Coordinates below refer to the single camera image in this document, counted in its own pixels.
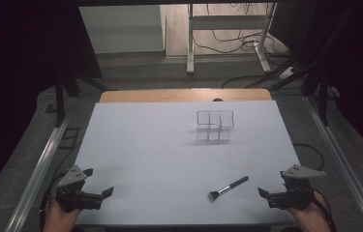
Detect white cabinet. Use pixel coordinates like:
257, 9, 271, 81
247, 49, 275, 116
78, 4, 166, 55

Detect wooden table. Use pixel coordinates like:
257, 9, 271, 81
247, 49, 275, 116
99, 88, 273, 104

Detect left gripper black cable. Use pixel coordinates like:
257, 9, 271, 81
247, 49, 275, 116
39, 172, 69, 231

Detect black metal stand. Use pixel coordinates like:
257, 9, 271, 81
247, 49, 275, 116
53, 64, 114, 128
300, 64, 333, 127

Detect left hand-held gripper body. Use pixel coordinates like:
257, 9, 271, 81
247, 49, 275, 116
55, 164, 105, 214

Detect white desk frame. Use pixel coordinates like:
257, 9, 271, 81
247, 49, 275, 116
186, 3, 278, 75

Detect person's right hand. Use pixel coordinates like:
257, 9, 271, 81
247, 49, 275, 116
286, 192, 332, 232

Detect aluminium rail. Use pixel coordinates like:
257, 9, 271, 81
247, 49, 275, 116
302, 96, 363, 232
5, 115, 71, 232

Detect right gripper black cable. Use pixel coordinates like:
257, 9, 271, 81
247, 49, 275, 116
313, 188, 337, 232

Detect clear acrylic organizer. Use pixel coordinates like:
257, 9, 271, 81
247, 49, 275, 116
196, 109, 235, 143

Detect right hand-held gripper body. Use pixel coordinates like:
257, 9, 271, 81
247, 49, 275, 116
267, 163, 327, 212

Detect white power strip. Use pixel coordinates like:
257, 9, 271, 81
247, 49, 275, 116
279, 66, 297, 80

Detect tangled black floor cables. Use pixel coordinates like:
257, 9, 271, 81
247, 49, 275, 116
192, 28, 290, 56

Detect looped black cable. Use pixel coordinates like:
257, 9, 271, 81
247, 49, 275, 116
292, 142, 325, 172

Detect black floor cable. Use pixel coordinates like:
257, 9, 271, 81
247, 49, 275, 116
221, 74, 269, 90

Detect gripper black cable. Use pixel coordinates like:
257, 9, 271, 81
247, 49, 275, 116
313, 188, 337, 232
39, 172, 69, 231

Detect person's left hand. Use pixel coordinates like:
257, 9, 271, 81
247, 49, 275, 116
42, 198, 84, 232

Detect white table sheet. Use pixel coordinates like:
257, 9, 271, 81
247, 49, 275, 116
75, 100, 301, 226

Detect black makeup brush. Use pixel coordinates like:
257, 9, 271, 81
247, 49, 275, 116
208, 175, 250, 203

